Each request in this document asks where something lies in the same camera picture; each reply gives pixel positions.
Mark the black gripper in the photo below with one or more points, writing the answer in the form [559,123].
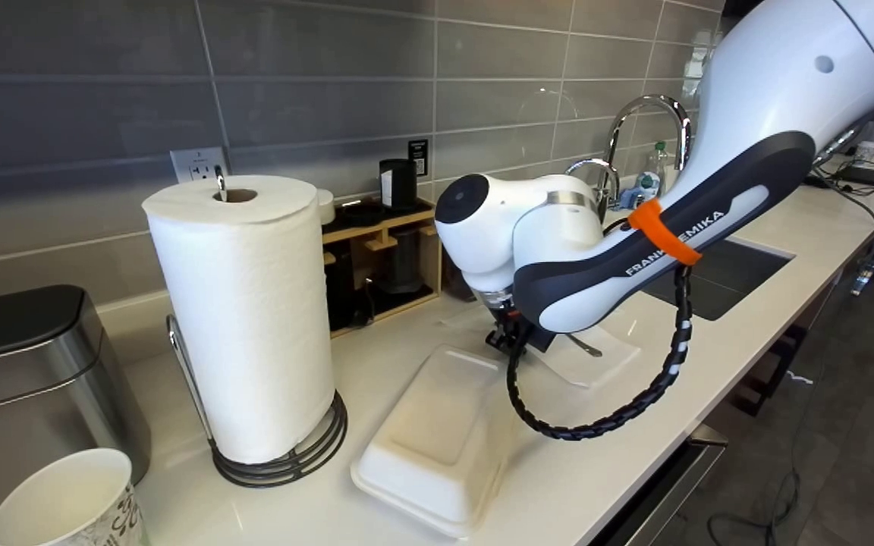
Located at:
[516,331]

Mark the white paper napkin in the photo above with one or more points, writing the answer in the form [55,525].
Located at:
[600,368]

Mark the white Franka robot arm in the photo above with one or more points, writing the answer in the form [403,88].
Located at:
[759,102]

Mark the metal spoon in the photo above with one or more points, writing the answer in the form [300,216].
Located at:
[586,347]

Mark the white styrofoam takeout container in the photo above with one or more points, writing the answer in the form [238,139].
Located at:
[438,433]

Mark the dark jar in organizer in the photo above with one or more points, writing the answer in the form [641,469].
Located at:
[404,260]

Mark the wooden countertop organizer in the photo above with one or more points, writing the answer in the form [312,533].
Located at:
[384,231]

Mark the small chrome faucet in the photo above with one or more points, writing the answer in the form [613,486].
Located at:
[604,173]

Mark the black canister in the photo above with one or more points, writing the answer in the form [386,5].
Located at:
[395,182]

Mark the cabinet front below counter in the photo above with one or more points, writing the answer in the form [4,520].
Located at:
[660,496]

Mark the dark undermount sink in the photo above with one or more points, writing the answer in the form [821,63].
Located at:
[730,274]

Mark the tall chrome gooseneck faucet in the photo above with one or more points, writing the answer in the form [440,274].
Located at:
[650,102]

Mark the white paper towel roll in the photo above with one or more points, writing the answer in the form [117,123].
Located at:
[288,472]
[245,312]

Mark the flat black device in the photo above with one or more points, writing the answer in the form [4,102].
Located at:
[868,178]

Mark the white paper cup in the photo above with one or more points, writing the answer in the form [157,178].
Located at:
[61,504]

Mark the stainless steel trash bin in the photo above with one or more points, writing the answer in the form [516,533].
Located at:
[22,373]

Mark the small black wall plate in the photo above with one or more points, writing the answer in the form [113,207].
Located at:
[418,156]

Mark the white wall outlet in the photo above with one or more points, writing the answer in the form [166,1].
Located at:
[198,161]

